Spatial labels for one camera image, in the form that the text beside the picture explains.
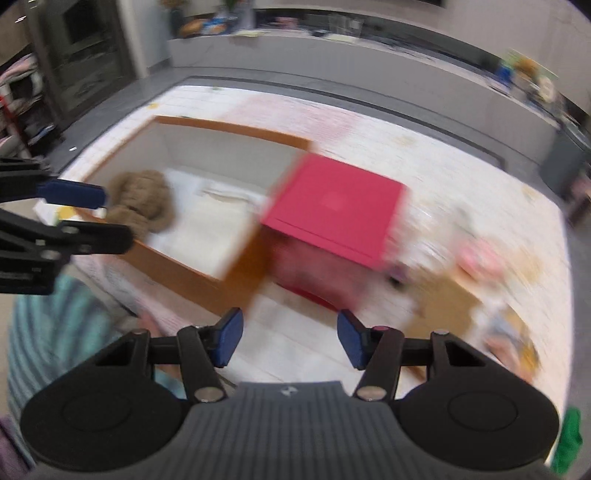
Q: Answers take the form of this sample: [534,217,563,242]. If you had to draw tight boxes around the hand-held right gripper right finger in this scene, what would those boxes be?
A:
[337,309,490,401]

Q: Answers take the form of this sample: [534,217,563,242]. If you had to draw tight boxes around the pink packet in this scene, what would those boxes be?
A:
[455,233,509,287]

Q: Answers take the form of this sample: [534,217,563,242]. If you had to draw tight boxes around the dark glass cabinet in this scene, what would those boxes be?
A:
[28,0,139,125]

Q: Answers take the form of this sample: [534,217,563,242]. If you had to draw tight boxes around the orange cardboard box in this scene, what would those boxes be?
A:
[69,115,319,324]

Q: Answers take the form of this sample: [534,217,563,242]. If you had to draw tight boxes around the red lidded box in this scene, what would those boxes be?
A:
[259,152,409,319]

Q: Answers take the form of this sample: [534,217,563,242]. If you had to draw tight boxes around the person's teal striped clothing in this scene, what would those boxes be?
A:
[7,274,185,467]

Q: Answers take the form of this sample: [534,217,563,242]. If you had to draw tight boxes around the green cloth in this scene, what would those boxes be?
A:
[551,408,583,476]

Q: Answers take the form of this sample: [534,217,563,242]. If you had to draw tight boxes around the grey trash can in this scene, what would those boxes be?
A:
[540,129,591,199]

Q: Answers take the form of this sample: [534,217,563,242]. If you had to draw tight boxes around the clothes rack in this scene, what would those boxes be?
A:
[0,53,61,158]

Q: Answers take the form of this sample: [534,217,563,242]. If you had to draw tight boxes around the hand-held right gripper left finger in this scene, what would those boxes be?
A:
[92,308,244,404]

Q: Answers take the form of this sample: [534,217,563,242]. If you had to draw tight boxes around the plush toys on bench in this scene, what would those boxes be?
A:
[498,50,560,103]

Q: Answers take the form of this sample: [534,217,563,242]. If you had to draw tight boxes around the white checked tablecloth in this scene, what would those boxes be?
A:
[60,85,571,416]

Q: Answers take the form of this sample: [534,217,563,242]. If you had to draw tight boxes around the long grey TV bench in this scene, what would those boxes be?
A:
[166,9,568,153]

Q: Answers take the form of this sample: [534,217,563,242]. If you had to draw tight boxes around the brown cardboard piece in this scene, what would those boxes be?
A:
[402,272,485,379]

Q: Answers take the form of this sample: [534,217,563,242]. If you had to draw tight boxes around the snack packets on bench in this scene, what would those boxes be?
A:
[178,14,232,38]

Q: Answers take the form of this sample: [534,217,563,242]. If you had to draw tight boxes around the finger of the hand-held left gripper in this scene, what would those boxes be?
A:
[0,158,108,209]
[0,209,134,274]

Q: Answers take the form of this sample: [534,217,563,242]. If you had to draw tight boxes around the brown teddy bear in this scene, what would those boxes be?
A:
[105,170,176,238]

